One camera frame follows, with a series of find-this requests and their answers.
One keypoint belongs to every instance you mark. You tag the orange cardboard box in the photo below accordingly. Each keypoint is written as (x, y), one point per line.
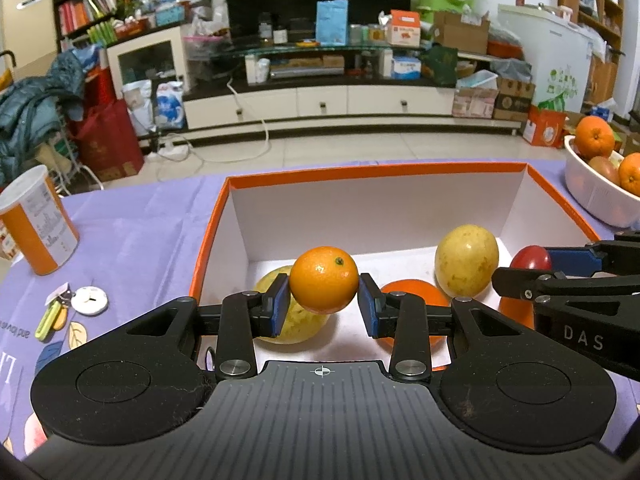
(350, 210)

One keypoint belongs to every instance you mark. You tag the brown cardboard box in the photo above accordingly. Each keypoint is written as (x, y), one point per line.
(460, 30)

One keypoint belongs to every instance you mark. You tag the brown printed carton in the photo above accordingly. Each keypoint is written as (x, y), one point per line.
(512, 100)

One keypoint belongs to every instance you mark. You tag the white plastic bag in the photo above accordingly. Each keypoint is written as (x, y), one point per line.
(137, 105)

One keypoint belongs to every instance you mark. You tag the small mandarin orange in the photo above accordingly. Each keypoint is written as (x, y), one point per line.
(324, 280)

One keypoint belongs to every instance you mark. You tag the red tomato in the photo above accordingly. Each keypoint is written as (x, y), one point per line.
(530, 258)

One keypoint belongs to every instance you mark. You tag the orange white carton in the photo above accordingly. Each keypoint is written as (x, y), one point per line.
(404, 27)

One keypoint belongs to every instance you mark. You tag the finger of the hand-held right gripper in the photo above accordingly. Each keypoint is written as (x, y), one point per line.
(520, 284)
(570, 260)

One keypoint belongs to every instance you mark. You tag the white plastic bowl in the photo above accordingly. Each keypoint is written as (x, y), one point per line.
(600, 200)

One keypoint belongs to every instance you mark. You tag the blue white tissue box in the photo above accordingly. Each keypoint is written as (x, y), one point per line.
(406, 67)

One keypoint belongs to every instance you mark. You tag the brown snack box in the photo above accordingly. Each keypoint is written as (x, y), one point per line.
(6, 242)

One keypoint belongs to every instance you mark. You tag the orange gift box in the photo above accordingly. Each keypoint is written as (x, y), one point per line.
(545, 127)

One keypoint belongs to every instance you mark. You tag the white blue rice bag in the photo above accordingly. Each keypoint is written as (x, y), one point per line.
(170, 105)

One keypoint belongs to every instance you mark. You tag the white jug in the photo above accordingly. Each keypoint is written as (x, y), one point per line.
(262, 70)

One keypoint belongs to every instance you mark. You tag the white glass-door cabinet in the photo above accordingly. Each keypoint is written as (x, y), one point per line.
(112, 60)

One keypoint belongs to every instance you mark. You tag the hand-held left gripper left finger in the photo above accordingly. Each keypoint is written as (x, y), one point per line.
(280, 305)

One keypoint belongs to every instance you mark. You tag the yellow passion fruit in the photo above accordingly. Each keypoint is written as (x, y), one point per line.
(305, 327)
(467, 260)

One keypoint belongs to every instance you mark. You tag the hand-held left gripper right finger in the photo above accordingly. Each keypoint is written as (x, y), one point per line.
(369, 305)

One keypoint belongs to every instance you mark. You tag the white floor air conditioner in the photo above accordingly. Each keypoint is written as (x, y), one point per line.
(27, 15)

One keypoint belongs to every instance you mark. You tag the white round tag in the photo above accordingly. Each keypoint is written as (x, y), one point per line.
(90, 300)

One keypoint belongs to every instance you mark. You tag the pink printed carton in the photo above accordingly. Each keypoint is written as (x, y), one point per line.
(472, 102)

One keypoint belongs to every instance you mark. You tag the blue jacket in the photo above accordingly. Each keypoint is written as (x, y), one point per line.
(30, 115)

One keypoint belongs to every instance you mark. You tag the purple printed tablecloth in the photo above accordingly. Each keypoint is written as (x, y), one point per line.
(135, 240)

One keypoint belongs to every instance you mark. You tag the red shopping bag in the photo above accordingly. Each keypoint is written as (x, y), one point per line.
(107, 140)

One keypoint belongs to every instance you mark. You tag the large orange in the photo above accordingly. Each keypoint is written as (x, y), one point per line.
(395, 287)

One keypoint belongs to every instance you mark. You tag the white chest freezer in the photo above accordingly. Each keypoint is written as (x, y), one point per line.
(550, 55)

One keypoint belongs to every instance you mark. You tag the dark green gift box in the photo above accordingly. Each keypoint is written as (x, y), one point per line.
(440, 65)

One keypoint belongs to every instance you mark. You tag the white television stand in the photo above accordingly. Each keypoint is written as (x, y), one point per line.
(320, 105)

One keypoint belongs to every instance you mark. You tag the orange white canister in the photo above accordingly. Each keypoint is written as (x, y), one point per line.
(40, 230)

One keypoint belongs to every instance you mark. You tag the blue paper bag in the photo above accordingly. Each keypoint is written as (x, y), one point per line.
(332, 22)

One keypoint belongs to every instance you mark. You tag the black bookshelf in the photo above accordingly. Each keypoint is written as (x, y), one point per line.
(85, 0)

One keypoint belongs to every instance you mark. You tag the brown kiwi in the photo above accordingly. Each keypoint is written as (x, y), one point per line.
(602, 169)

